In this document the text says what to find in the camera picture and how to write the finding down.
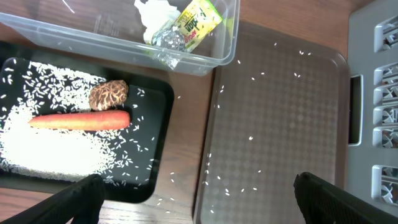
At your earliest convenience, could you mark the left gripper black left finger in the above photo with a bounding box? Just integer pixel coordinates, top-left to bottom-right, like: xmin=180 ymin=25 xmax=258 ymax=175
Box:
xmin=3 ymin=174 xmax=105 ymax=224

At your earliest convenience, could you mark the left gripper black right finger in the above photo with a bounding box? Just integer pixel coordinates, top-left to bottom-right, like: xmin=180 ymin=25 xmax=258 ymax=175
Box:
xmin=294 ymin=172 xmax=397 ymax=224

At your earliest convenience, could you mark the orange carrot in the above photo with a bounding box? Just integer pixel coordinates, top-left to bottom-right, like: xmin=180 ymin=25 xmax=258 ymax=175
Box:
xmin=29 ymin=110 xmax=131 ymax=131

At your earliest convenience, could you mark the brown food scrap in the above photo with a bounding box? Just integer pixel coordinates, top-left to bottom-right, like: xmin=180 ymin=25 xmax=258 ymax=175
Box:
xmin=89 ymin=80 xmax=129 ymax=111

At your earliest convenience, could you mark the aluminium foil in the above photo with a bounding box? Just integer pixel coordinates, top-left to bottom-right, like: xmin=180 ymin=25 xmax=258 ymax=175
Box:
xmin=150 ymin=25 xmax=186 ymax=70

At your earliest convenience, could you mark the white tissue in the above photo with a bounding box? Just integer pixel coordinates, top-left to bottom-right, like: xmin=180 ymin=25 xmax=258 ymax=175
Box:
xmin=134 ymin=0 xmax=181 ymax=44

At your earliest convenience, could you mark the green snack wrapper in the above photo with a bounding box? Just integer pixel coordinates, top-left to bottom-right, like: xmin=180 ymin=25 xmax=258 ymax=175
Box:
xmin=174 ymin=0 xmax=223 ymax=52

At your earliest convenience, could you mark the grey dishwasher rack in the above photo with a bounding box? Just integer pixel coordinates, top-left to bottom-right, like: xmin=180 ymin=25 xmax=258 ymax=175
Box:
xmin=345 ymin=0 xmax=397 ymax=216

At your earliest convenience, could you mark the black square bin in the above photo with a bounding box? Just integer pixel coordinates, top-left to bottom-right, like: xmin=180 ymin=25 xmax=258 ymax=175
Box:
xmin=1 ymin=42 xmax=174 ymax=203

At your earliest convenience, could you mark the dark brown tray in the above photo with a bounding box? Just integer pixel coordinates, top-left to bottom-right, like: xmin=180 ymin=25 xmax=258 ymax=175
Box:
xmin=193 ymin=22 xmax=349 ymax=223

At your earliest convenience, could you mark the pile of white rice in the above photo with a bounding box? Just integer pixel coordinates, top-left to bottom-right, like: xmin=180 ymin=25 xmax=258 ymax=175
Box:
xmin=0 ymin=58 xmax=156 ymax=187

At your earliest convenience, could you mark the clear plastic bin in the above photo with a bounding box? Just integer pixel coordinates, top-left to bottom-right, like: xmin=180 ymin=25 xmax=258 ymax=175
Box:
xmin=1 ymin=0 xmax=240 ymax=76

